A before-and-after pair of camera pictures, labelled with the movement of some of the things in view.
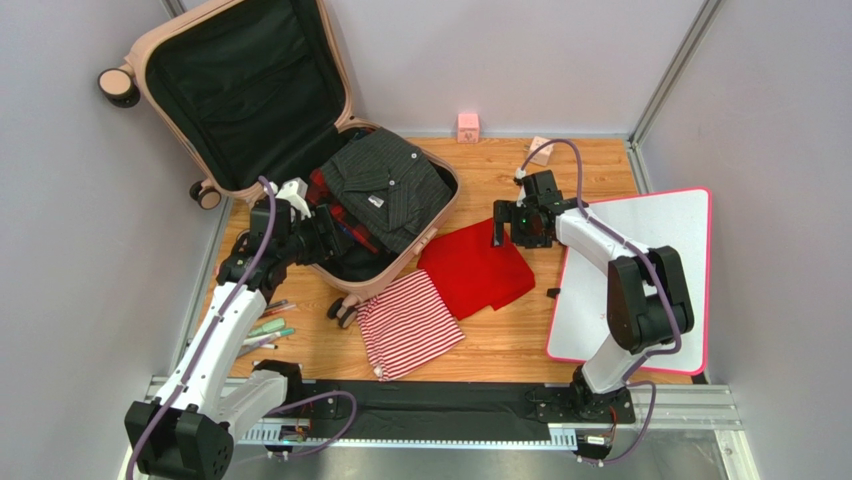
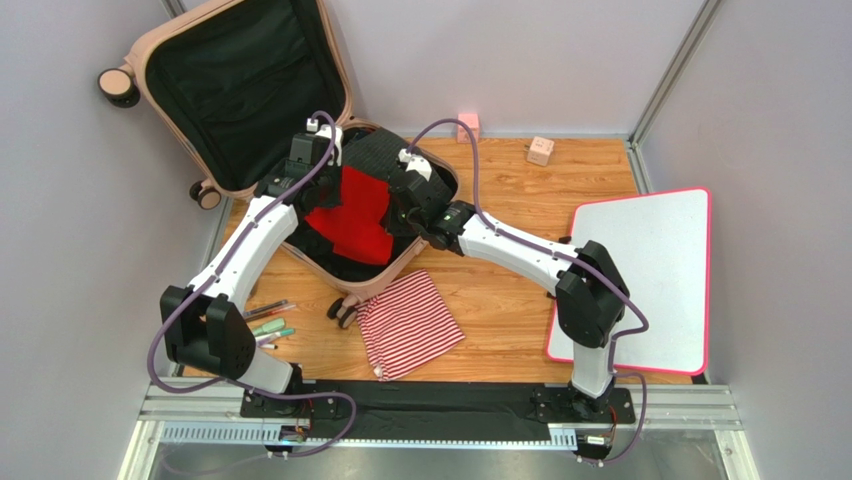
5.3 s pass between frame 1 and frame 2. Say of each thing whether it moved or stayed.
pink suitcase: stayed
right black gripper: moved
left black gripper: moved
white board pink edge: stayed
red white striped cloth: stayed
